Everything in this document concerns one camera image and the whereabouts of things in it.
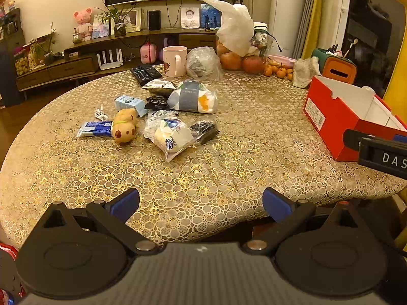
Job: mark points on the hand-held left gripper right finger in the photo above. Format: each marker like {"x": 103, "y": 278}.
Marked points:
{"x": 276, "y": 205}

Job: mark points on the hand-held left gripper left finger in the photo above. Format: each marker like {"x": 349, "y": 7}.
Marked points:
{"x": 125, "y": 205}

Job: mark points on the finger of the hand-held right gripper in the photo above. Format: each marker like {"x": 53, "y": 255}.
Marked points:
{"x": 351, "y": 139}

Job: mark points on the red shoe box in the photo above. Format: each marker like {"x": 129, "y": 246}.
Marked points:
{"x": 334, "y": 117}

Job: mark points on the brown capybara plush toy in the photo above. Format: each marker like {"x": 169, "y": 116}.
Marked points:
{"x": 124, "y": 127}

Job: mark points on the blue white snack packet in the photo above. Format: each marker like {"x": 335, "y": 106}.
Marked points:
{"x": 95, "y": 129}

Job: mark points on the bagged white bread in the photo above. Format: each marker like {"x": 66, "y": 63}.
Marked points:
{"x": 173, "y": 136}

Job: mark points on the silver printed sachet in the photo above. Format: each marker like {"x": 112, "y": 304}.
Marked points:
{"x": 157, "y": 116}

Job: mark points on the black item pack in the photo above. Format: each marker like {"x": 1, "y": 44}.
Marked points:
{"x": 205, "y": 130}

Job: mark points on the blue and white sock pack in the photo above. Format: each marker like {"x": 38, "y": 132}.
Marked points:
{"x": 190, "y": 98}

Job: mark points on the round desktop with floral tablecloth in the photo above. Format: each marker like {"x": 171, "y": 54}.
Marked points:
{"x": 254, "y": 152}

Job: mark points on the green and orange tissue box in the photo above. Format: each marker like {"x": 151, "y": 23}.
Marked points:
{"x": 337, "y": 68}

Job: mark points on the crumpled beige cloth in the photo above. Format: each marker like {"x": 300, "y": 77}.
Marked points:
{"x": 305, "y": 71}

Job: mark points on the tangerine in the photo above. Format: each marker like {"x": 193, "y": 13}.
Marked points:
{"x": 268, "y": 70}
{"x": 281, "y": 72}
{"x": 290, "y": 75}

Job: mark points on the paint brush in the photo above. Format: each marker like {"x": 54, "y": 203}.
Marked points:
{"x": 351, "y": 46}

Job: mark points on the light blue packet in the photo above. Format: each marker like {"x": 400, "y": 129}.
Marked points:
{"x": 130, "y": 104}

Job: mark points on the pink flat box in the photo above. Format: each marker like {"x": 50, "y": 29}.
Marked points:
{"x": 283, "y": 60}

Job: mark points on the black sachet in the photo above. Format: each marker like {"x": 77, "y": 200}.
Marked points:
{"x": 157, "y": 103}

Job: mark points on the yellow plastic object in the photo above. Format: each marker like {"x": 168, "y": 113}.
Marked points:
{"x": 397, "y": 38}

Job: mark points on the yellow and grey curtain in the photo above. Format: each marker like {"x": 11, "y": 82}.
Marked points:
{"x": 313, "y": 16}

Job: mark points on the black remote control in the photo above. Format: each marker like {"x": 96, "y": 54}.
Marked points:
{"x": 140, "y": 75}
{"x": 153, "y": 70}

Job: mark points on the clear gift bag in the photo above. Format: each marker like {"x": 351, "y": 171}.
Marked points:
{"x": 262, "y": 41}

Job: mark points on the white standing air conditioner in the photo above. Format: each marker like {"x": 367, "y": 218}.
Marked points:
{"x": 286, "y": 12}

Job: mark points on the white router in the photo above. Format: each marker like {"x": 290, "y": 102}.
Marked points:
{"x": 109, "y": 62}

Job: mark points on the wooden television cabinet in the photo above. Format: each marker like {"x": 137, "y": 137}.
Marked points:
{"x": 63, "y": 66}

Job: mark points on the pink mug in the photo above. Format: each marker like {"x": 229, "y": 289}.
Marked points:
{"x": 175, "y": 60}

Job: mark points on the small pink case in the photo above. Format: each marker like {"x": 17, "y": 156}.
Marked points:
{"x": 148, "y": 53}

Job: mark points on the clear plastic bag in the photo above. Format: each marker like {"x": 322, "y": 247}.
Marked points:
{"x": 203, "y": 62}

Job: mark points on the white plastic bag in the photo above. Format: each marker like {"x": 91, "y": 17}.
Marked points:
{"x": 233, "y": 25}

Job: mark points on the small potted plant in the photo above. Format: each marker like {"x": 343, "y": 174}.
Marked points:
{"x": 49, "y": 57}

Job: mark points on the potted orchid plant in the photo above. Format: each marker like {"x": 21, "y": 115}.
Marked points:
{"x": 120, "y": 28}

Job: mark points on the pastel picture card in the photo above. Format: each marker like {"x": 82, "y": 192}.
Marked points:
{"x": 101, "y": 27}

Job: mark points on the pink plush pig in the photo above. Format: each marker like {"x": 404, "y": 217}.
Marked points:
{"x": 83, "y": 23}

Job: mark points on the black speaker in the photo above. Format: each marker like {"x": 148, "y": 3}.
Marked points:
{"x": 154, "y": 20}

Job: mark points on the dark shelf unit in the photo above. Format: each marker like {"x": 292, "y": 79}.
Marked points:
{"x": 11, "y": 57}

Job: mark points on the pink flower decoration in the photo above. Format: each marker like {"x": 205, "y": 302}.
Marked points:
{"x": 3, "y": 3}

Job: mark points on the wooden photo frame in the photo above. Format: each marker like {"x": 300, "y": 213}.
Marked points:
{"x": 133, "y": 19}

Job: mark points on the blue photo frame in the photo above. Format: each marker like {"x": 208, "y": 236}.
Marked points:
{"x": 210, "y": 16}

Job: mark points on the portrait photo frame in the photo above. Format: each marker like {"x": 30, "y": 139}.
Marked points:
{"x": 190, "y": 17}

